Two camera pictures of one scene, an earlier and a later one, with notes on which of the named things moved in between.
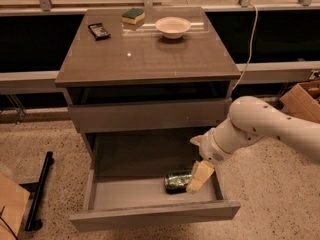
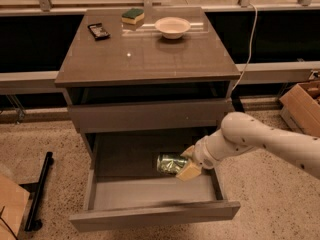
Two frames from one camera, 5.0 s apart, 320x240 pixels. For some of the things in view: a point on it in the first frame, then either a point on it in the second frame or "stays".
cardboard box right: [303, 100] stays
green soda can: [176, 182] -> [169, 164]
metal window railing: [44, 6] stays
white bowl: [172, 27] stays
